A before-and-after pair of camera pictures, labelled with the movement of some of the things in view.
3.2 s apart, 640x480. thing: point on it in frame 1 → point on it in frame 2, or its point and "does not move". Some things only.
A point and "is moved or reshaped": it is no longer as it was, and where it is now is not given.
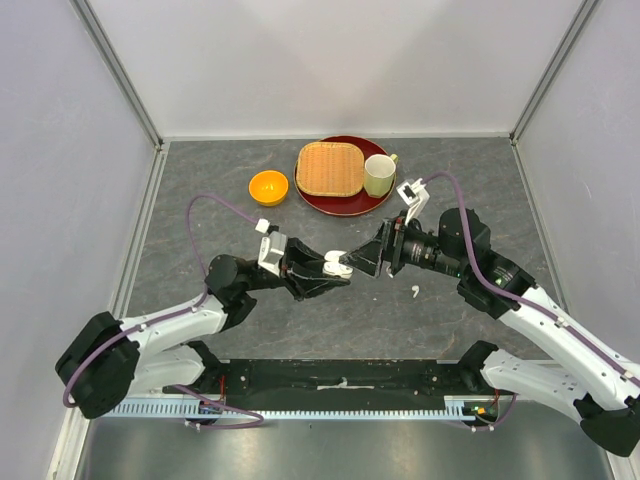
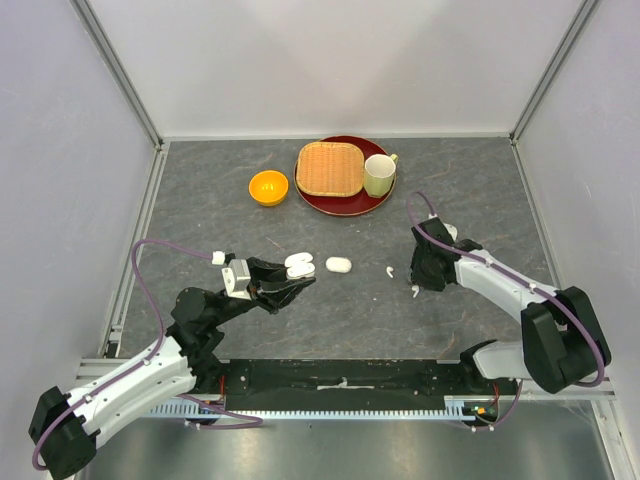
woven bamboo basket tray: (330, 169) does not move
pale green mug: (379, 172) does not move
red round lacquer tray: (347, 206) does not move
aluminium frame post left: (118, 70) does not move
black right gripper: (388, 239) → (435, 284)
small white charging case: (334, 267) is moved or reshaped
